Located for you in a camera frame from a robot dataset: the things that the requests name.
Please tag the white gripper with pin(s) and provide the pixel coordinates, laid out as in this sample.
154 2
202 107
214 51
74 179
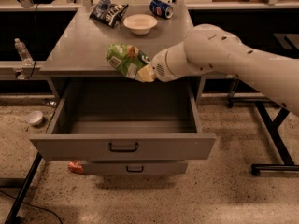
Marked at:
159 65

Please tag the green rice chip bag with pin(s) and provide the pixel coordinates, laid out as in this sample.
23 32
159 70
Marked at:
127 59

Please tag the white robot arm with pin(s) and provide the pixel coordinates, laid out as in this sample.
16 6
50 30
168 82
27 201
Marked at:
207 48

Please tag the open grey top drawer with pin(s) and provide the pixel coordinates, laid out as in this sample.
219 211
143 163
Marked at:
121 120

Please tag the dark blue chip bag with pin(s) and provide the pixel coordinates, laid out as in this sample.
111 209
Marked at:
108 13

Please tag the grey lower drawer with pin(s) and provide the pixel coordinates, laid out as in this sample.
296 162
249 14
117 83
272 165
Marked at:
134 167

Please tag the orange snack bag on floor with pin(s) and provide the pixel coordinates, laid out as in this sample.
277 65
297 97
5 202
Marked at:
75 167

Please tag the white bowl on cabinet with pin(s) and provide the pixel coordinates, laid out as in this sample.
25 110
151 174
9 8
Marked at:
140 24

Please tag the blue pepsi can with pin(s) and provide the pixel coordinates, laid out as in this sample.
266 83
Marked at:
161 9

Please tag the metal can on floor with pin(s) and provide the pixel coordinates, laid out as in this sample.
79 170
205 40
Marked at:
50 103

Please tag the clear plastic water bottle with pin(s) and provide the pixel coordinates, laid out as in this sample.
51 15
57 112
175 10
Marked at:
23 52

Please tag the white bowl on floor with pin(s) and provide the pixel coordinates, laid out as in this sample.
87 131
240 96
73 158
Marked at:
34 118

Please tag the black metal table stand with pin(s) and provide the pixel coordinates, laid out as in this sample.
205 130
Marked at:
272 126

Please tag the black left table leg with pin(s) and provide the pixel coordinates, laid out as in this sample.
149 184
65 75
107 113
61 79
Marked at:
23 185

